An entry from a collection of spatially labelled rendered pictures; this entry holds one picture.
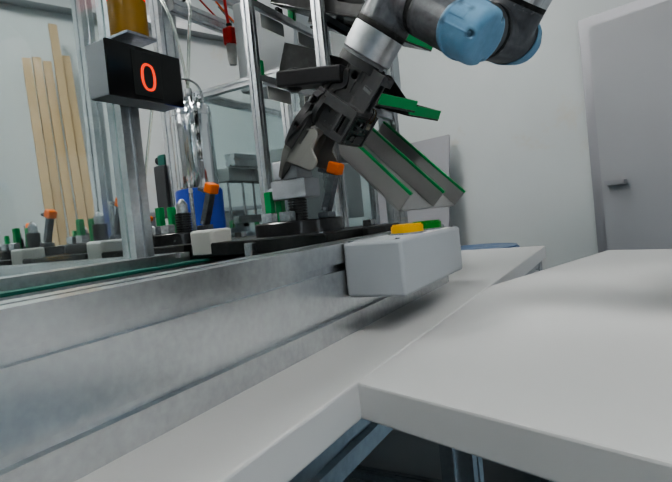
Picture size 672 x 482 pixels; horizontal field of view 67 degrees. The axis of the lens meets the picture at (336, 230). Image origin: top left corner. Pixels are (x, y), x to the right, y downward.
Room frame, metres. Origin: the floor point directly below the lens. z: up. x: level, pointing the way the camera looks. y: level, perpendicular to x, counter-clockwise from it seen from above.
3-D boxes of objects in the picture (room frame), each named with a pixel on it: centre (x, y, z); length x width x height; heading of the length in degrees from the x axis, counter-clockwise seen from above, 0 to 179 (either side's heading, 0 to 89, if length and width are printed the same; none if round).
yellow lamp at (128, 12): (0.70, 0.25, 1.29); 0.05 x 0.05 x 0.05
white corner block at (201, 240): (0.77, 0.19, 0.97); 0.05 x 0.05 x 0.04; 60
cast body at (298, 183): (0.81, 0.07, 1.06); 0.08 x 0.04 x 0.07; 60
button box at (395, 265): (0.62, -0.09, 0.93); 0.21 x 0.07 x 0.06; 150
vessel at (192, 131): (1.72, 0.45, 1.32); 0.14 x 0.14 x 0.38
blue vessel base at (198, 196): (1.72, 0.45, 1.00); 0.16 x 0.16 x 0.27
